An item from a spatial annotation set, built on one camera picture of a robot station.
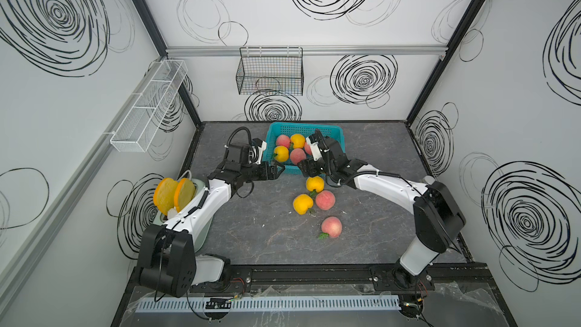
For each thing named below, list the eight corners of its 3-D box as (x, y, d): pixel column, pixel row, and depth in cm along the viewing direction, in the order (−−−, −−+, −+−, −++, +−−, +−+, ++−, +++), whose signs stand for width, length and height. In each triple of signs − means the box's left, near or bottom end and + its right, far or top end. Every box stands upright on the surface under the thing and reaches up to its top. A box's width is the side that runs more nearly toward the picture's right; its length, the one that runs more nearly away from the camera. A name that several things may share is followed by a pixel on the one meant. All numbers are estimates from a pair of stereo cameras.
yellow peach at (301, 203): (301, 217, 89) (301, 212, 85) (290, 206, 92) (290, 200, 88) (313, 206, 92) (314, 201, 88) (303, 196, 95) (303, 190, 91)
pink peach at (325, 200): (316, 210, 90) (317, 204, 86) (315, 197, 94) (316, 190, 90) (333, 210, 90) (336, 204, 86) (332, 197, 94) (334, 190, 90)
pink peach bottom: (330, 242, 83) (332, 237, 78) (318, 227, 86) (320, 222, 82) (343, 231, 85) (346, 226, 81) (331, 217, 89) (333, 211, 84)
